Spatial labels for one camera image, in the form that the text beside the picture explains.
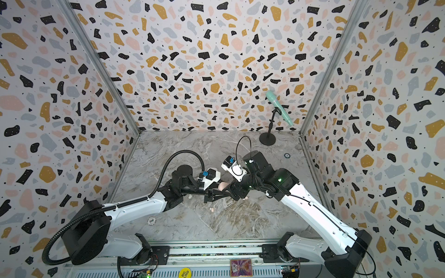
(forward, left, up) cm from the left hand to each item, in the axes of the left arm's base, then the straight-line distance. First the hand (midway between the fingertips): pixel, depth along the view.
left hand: (231, 188), depth 69 cm
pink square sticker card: (-24, -4, -21) cm, 33 cm away
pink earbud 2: (-7, -5, +6) cm, 11 cm away
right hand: (+1, +1, +3) cm, 3 cm away
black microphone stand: (+49, -27, -24) cm, 61 cm away
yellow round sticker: (-26, +19, -22) cm, 39 cm away
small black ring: (+34, -36, -24) cm, 55 cm away
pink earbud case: (+1, +3, +2) cm, 4 cm away
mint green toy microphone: (+51, -24, +7) cm, 57 cm away
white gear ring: (-5, +38, -24) cm, 45 cm away
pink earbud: (0, +9, -23) cm, 24 cm away
